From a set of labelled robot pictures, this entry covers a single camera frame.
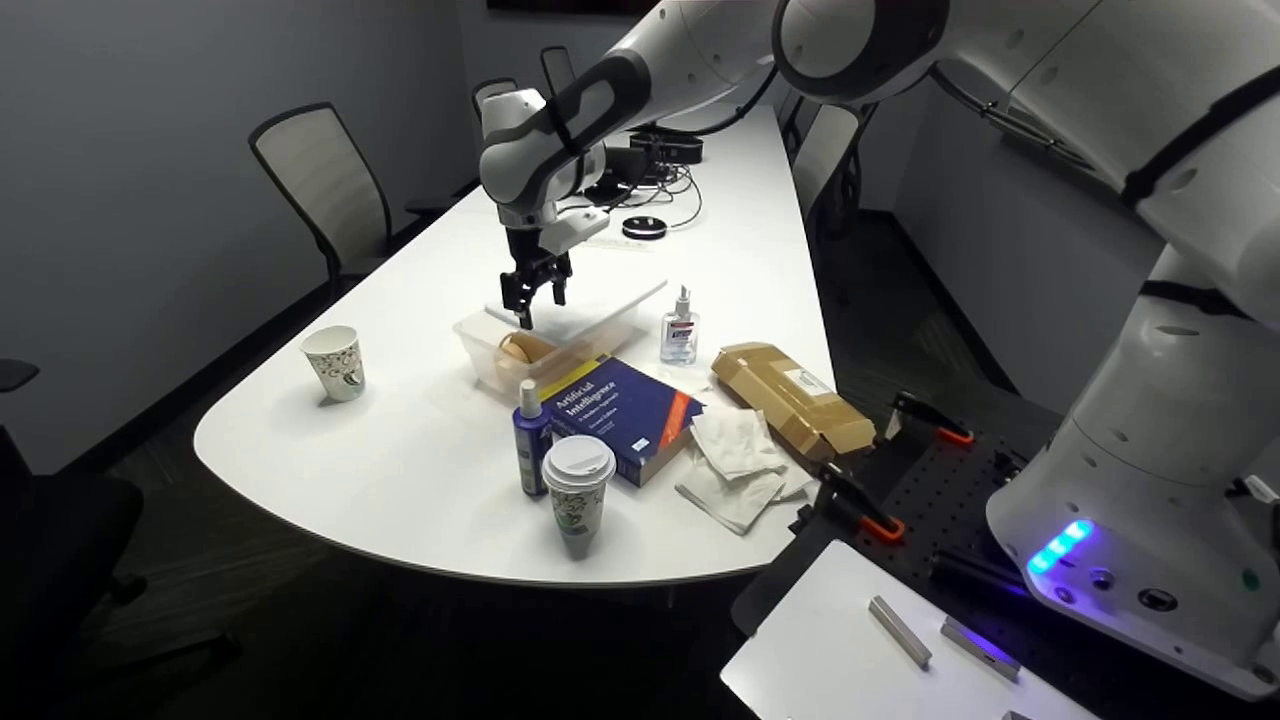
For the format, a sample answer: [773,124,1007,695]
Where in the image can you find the black flat device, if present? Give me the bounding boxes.
[626,124,713,169]

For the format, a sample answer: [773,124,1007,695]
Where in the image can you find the brown round item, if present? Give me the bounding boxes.
[495,326,556,370]

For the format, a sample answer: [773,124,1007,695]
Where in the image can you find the white paper napkin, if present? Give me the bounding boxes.
[671,454,816,539]
[688,401,793,482]

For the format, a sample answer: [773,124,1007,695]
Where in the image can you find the white cable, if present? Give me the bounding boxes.
[635,159,707,231]

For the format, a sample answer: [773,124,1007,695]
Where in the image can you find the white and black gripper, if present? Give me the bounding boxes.
[495,192,611,333]

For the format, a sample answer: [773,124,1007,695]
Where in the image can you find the black clamp with orange tips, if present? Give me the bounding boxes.
[809,454,910,547]
[883,387,981,453]

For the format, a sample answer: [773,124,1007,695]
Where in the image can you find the blue book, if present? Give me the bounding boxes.
[539,351,707,487]

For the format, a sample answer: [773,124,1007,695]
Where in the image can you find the clear plastic tote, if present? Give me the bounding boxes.
[453,303,609,401]

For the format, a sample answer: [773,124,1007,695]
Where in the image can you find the large mesh office chair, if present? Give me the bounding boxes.
[244,96,401,287]

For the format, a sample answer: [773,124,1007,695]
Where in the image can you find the brown cardboard box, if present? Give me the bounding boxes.
[707,341,878,462]

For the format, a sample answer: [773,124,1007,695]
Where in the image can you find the white flat board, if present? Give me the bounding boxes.
[716,536,1104,720]

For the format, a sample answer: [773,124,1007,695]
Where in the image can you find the coffee cup with white lid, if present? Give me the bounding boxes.
[539,433,621,560]

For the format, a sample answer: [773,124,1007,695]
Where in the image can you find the black perforated mounting board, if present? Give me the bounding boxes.
[729,387,1280,720]

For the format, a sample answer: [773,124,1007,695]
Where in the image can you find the wall whiteboard with tray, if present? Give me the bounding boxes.
[931,58,1135,192]

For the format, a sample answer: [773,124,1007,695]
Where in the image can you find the black desk phone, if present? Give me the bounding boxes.
[578,141,658,208]

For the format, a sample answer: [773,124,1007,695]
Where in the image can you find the blue spray bottle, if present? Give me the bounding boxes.
[506,375,556,501]

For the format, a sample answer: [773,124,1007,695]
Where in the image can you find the clear hand sanitizer bottle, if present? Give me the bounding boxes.
[655,281,702,366]

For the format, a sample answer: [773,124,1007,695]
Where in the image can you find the open patterned paper cup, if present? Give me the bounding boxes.
[299,319,366,408]

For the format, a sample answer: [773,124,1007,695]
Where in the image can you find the grey metal bar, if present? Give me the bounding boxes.
[934,616,1024,683]
[863,592,934,673]

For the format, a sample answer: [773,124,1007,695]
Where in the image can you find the black padded chair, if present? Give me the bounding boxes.
[0,351,150,674]

